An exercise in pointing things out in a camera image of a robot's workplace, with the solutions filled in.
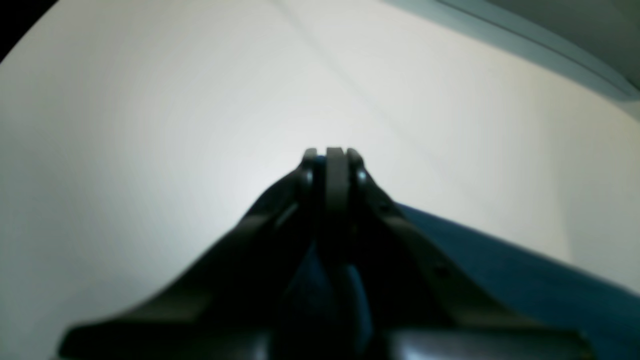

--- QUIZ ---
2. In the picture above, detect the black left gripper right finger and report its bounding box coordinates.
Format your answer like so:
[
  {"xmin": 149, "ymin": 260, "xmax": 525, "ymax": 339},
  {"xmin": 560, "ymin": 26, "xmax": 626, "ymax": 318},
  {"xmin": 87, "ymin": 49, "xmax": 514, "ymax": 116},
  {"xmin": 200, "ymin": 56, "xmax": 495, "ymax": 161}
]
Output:
[{"xmin": 326, "ymin": 147, "xmax": 594, "ymax": 360}]

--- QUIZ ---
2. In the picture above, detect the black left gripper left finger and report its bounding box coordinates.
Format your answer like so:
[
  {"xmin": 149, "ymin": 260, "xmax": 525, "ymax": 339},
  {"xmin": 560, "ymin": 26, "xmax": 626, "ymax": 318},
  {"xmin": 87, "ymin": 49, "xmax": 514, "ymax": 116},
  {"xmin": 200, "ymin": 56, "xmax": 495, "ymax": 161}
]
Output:
[{"xmin": 57, "ymin": 148, "xmax": 318, "ymax": 360}]

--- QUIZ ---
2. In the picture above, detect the grey bin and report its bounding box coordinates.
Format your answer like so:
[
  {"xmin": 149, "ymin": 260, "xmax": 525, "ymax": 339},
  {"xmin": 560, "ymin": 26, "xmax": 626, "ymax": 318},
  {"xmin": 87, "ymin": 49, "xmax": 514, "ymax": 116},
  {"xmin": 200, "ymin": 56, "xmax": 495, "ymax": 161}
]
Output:
[{"xmin": 389, "ymin": 0, "xmax": 639, "ymax": 119}]

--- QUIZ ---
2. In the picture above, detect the dark blue T-shirt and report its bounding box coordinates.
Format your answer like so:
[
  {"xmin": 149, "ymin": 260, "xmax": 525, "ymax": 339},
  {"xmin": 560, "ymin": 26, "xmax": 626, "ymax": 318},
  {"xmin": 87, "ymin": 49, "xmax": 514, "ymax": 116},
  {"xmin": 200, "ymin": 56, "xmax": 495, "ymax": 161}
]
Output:
[{"xmin": 280, "ymin": 202, "xmax": 640, "ymax": 360}]

